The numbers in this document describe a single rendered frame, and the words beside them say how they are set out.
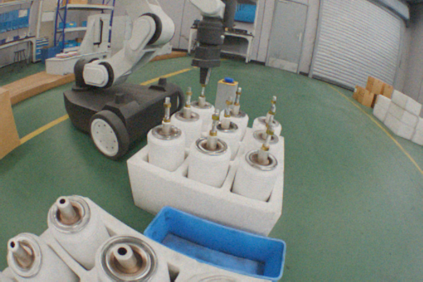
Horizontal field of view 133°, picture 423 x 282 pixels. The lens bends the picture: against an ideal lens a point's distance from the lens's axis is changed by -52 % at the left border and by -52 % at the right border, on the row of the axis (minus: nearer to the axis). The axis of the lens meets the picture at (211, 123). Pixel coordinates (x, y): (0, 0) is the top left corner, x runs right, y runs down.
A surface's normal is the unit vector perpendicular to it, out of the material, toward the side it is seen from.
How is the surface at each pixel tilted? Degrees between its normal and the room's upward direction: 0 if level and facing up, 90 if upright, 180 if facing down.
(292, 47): 90
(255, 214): 90
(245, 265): 0
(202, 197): 90
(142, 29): 90
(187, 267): 0
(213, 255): 0
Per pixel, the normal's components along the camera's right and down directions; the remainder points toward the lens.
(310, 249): 0.13, -0.90
